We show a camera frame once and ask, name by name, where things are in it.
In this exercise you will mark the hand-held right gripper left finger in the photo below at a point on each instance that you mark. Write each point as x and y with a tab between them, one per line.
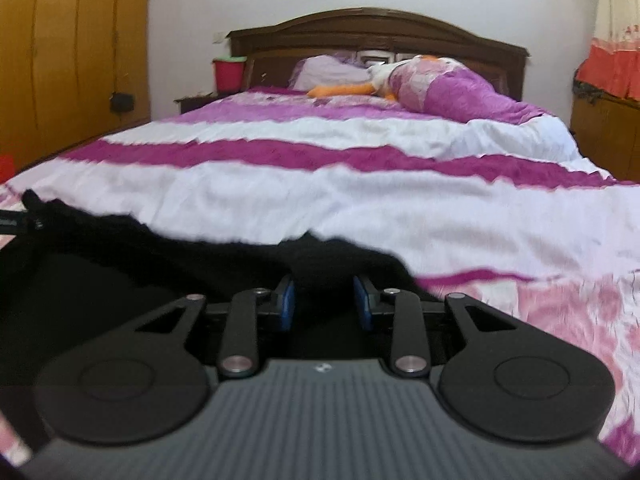
286	305

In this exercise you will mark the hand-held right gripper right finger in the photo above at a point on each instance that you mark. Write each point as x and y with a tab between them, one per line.
362	305

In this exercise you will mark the black button cardigan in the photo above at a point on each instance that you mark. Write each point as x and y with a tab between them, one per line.
150	255

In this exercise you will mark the red object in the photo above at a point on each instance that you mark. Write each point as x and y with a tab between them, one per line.
6	167

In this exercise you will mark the purple white floral bed blanket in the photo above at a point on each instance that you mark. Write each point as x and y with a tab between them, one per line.
400	185

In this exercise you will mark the small black pouch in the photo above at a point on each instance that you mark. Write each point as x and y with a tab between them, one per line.
122	102

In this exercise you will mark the wooden wardrobe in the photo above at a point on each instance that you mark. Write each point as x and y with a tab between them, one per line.
65	60

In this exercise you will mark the dark wooden nightstand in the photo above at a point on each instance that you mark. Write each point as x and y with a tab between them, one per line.
197	101

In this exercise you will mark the folded purple floral quilt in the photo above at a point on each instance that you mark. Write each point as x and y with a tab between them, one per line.
460	95

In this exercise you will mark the light purple pillow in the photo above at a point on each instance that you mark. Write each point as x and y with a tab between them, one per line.
325	72

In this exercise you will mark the red bucket green rim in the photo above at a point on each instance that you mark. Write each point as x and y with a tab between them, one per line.
228	75

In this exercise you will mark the dark wooden headboard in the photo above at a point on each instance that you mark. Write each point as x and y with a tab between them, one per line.
375	30

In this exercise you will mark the wooden side cabinet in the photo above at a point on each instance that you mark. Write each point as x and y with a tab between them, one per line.
605	135

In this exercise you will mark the cream orange floral curtain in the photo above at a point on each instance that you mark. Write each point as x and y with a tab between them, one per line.
615	35

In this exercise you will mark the white wall socket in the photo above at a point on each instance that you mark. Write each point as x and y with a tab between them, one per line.
218	38

